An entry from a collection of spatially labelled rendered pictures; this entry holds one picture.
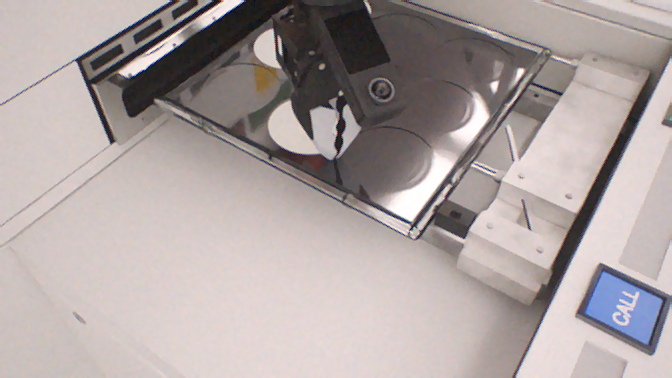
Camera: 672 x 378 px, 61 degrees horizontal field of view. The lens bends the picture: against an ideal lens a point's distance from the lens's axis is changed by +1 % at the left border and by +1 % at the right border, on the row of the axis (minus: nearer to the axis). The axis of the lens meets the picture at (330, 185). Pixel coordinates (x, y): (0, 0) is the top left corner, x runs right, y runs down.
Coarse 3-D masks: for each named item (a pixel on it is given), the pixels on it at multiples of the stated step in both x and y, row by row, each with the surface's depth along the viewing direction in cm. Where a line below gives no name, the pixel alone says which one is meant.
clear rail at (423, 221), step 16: (544, 64) 74; (528, 80) 71; (512, 96) 69; (496, 112) 67; (496, 128) 66; (480, 144) 64; (464, 160) 62; (448, 176) 61; (448, 192) 59; (432, 208) 57; (416, 224) 56
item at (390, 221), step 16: (176, 112) 68; (208, 128) 66; (240, 144) 64; (272, 160) 62; (304, 176) 61; (320, 192) 60; (336, 192) 59; (352, 208) 58; (368, 208) 58; (384, 224) 57; (400, 224) 56; (416, 240) 56
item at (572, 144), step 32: (576, 96) 73; (608, 96) 73; (544, 128) 69; (576, 128) 69; (608, 128) 69; (544, 160) 65; (576, 160) 65; (544, 224) 59; (480, 256) 56; (512, 288) 55
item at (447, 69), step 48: (384, 0) 84; (240, 48) 76; (432, 48) 76; (480, 48) 76; (192, 96) 70; (240, 96) 70; (288, 96) 70; (432, 96) 70; (480, 96) 70; (384, 144) 64; (432, 144) 64; (384, 192) 59; (432, 192) 59
